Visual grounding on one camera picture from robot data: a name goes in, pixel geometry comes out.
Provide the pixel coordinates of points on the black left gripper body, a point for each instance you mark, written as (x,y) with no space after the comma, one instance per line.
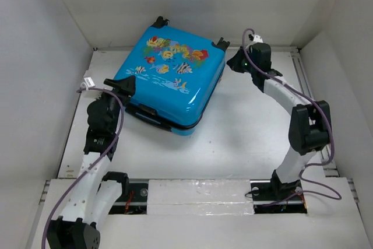
(115,107)

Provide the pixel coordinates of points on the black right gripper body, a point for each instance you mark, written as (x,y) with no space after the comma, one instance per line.
(249,51)

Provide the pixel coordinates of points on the blue hard-shell suitcase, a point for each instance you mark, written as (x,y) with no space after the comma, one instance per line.
(176,74)

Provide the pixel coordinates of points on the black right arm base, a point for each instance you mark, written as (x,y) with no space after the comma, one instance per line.
(265,201)

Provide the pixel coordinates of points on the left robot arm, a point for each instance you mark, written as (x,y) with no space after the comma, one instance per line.
(75,220)

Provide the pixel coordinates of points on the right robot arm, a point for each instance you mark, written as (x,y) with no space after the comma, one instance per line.
(310,127)

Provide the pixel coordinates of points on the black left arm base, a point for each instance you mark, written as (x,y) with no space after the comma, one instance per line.
(134,202)

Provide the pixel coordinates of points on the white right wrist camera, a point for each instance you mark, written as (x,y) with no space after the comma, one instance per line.
(254,38)

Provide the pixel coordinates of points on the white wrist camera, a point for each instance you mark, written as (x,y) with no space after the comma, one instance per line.
(86,88)
(254,38)

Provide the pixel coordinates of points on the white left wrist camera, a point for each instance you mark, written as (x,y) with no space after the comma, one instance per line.
(86,88)

